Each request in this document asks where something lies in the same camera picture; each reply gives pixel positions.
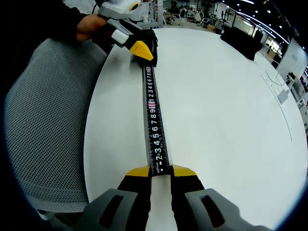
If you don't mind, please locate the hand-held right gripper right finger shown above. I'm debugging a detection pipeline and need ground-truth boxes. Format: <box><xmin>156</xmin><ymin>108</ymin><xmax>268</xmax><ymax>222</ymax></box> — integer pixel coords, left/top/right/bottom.
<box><xmin>169</xmin><ymin>165</ymin><xmax>273</xmax><ymax>231</ymax></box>

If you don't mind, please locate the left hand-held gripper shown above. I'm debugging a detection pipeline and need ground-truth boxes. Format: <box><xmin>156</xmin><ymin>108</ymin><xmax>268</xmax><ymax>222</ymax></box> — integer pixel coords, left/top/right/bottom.
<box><xmin>97</xmin><ymin>0</ymin><xmax>155</xmax><ymax>61</ymax></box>

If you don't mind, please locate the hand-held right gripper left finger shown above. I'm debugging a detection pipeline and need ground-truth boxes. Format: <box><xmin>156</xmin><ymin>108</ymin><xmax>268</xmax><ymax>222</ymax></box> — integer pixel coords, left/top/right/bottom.
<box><xmin>79</xmin><ymin>166</ymin><xmax>153</xmax><ymax>231</ymax></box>

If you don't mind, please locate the black tape measure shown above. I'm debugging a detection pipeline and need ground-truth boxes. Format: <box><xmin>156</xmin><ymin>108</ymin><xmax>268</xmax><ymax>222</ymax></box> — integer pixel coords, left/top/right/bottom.
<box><xmin>133</xmin><ymin>28</ymin><xmax>172</xmax><ymax>176</ymax></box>

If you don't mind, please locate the person's left forearm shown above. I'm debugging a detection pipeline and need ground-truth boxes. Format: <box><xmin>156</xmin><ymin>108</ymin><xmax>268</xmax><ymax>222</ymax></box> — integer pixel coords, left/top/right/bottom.
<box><xmin>40</xmin><ymin>0</ymin><xmax>91</xmax><ymax>41</ymax></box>

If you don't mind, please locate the white office chair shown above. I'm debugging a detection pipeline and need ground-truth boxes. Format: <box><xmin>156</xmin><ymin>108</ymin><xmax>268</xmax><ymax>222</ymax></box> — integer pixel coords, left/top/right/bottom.
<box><xmin>165</xmin><ymin>12</ymin><xmax>181</xmax><ymax>25</ymax></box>

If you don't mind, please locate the black bag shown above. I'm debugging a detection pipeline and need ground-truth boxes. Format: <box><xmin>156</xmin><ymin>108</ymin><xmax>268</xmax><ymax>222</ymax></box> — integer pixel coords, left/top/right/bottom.
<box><xmin>219</xmin><ymin>26</ymin><xmax>264</xmax><ymax>61</ymax></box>

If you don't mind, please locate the grey mesh chair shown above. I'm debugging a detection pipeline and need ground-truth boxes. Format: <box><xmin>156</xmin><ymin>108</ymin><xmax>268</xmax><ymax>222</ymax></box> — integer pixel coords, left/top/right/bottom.
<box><xmin>3</xmin><ymin>38</ymin><xmax>108</xmax><ymax>214</ymax></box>

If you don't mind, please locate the white power adapter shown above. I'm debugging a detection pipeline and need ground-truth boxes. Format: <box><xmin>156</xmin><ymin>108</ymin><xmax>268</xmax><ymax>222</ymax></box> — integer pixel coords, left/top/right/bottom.
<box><xmin>276</xmin><ymin>88</ymin><xmax>290</xmax><ymax>104</ymax></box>

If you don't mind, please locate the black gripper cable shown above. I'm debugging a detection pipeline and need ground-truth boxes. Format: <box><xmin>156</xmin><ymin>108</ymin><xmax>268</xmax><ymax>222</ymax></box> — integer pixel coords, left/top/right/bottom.
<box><xmin>90</xmin><ymin>1</ymin><xmax>102</xmax><ymax>15</ymax></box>

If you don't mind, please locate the white cable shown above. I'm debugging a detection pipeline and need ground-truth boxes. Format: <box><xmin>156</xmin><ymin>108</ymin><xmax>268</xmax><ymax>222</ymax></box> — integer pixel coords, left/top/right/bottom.
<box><xmin>264</xmin><ymin>69</ymin><xmax>293</xmax><ymax>92</ymax></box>

